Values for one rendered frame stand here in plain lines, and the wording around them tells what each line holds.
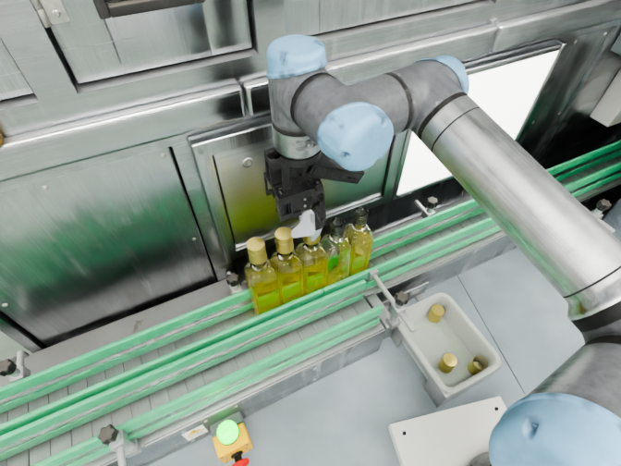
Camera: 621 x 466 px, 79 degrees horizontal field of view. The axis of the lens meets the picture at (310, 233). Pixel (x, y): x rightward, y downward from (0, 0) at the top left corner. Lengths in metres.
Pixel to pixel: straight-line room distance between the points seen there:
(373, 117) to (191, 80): 0.34
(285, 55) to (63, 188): 0.44
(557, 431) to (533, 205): 0.21
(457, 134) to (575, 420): 0.29
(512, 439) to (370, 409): 0.65
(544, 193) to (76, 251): 0.78
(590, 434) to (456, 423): 0.67
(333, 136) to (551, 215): 0.24
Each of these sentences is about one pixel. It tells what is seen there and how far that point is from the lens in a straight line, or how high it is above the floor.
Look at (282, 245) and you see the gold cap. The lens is 0.72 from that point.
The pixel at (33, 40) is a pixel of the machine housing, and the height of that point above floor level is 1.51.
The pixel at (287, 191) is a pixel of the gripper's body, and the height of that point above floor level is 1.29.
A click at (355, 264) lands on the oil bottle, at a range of 0.88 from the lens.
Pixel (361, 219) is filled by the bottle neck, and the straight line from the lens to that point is 0.79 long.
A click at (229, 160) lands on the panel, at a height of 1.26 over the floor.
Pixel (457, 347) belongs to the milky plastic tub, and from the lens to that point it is 1.09.
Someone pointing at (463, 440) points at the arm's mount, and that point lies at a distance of 1.01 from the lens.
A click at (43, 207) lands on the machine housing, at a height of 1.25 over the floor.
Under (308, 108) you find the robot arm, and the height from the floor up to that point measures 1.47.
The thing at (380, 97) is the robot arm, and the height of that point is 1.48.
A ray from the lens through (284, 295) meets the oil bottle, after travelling 0.84.
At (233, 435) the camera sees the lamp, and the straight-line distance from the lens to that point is 0.89.
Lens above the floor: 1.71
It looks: 50 degrees down
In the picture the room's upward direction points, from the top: straight up
